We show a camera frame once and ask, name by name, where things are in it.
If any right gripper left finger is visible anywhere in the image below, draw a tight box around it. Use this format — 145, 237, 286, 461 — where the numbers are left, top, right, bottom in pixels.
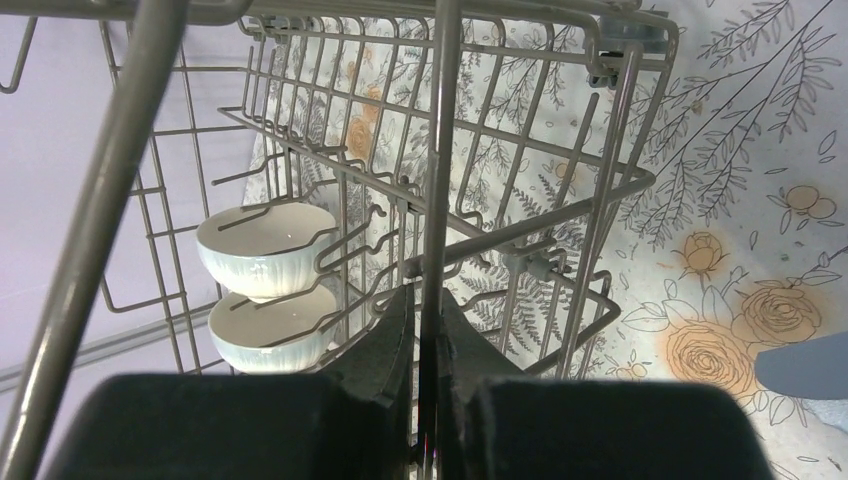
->
46, 286, 415, 479

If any floral patterned table mat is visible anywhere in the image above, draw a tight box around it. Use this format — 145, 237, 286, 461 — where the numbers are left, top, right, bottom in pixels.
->
242, 1, 847, 479

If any white ribbed bowl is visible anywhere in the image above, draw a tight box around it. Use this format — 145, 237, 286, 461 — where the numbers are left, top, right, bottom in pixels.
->
208, 285, 337, 374
196, 203, 337, 303

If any grey wire dish rack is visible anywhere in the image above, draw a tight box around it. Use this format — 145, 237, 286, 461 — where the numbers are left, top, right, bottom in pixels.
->
1, 1, 677, 479

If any light blue perforated board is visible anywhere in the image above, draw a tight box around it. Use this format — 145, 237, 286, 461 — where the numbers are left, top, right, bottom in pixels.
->
755, 331, 847, 400

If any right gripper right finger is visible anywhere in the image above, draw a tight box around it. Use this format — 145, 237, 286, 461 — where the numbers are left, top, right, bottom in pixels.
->
436, 292, 772, 479

